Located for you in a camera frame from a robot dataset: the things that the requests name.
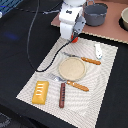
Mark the blue basket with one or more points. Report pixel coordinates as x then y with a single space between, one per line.
7 5

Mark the brown toy sausage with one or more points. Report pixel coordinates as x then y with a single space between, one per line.
62 95

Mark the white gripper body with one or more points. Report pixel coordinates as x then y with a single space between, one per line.
71 21

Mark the woven beige placemat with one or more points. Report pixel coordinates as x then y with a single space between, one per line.
81 108

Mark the red toy tomato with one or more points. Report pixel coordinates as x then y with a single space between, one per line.
74 39

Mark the wooden handled knife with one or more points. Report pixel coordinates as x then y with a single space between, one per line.
83 58

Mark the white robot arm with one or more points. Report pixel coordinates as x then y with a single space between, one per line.
74 3

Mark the beige bowl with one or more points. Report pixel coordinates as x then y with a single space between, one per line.
124 16

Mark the round beige plate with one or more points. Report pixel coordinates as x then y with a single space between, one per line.
72 68

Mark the orange toy bread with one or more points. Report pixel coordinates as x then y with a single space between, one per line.
40 92

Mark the large grey pot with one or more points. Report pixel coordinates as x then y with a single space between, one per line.
94 14

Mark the wooden handled fork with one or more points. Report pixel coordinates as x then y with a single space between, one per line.
76 85

